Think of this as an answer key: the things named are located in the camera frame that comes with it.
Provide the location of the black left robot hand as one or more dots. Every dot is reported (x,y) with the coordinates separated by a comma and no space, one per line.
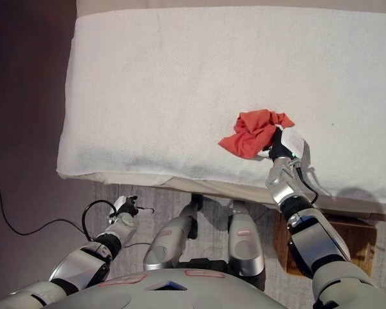
(125,207)

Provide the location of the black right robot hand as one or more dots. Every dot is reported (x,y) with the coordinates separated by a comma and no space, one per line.
(289,143)

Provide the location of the red cloth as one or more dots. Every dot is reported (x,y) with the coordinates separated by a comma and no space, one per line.
(252,135)

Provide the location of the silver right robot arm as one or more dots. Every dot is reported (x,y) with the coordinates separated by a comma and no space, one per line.
(315,241)

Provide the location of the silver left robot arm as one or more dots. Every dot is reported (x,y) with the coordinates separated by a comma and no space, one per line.
(83,257)

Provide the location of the woven wicker basket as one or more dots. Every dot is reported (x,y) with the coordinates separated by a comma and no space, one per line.
(360,241)

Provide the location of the grey area rug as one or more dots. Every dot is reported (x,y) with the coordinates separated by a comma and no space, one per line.
(148,199)

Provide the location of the grey robot torso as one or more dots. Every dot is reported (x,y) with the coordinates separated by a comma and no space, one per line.
(180,289)

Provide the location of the silver right robot leg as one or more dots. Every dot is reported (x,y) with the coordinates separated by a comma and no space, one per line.
(244,244)

